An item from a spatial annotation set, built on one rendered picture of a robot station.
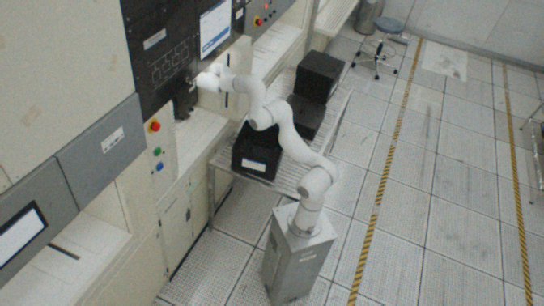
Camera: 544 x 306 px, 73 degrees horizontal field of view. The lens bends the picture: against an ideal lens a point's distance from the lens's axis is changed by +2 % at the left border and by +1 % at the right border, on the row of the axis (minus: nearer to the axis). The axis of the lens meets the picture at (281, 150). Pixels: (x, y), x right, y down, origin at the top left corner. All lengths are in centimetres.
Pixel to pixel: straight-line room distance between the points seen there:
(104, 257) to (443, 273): 234
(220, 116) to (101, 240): 102
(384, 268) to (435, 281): 37
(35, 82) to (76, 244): 95
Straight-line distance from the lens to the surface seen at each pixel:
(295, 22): 350
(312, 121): 244
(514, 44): 628
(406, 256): 307
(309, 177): 165
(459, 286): 315
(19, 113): 110
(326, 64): 276
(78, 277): 181
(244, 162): 211
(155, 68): 146
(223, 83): 187
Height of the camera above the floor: 240
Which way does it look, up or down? 45 degrees down
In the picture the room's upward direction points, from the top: 11 degrees clockwise
